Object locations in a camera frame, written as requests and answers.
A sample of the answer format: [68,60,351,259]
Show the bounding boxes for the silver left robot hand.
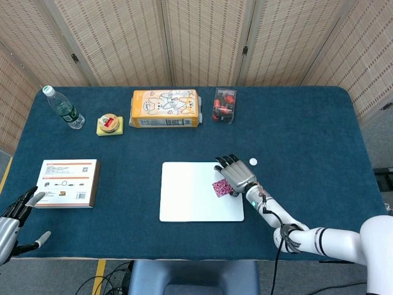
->
[0,186,52,267]

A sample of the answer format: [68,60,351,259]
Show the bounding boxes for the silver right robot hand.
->
[214,153,258,198]

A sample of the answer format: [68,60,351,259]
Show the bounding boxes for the pink patterned square packet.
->
[211,177,233,199]

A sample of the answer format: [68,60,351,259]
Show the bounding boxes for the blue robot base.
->
[128,259,261,295]

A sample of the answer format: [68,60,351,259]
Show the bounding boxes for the white rectangular board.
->
[158,162,245,222]

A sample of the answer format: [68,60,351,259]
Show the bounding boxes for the dark blue tablecloth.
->
[0,85,388,261]

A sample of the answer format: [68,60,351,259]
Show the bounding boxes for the clear box of red-black items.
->
[211,87,238,125]

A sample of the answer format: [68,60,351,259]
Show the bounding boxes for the white and orange box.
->
[33,159,101,209]

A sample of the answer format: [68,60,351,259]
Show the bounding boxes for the orange cartoon tissue pack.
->
[128,89,204,129]

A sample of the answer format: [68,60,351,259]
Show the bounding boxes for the clear green-label water bottle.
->
[42,85,86,130]

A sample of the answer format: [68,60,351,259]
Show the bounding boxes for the woven bamboo folding screen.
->
[0,0,393,156]

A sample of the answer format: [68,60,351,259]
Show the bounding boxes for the round tin with red label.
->
[97,114,120,133]

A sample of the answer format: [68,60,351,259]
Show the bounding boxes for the black equipment with labels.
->
[373,167,393,192]

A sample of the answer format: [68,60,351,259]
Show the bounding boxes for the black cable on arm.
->
[262,196,303,295]

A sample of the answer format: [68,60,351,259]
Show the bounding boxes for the black floor cables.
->
[75,261,134,295]

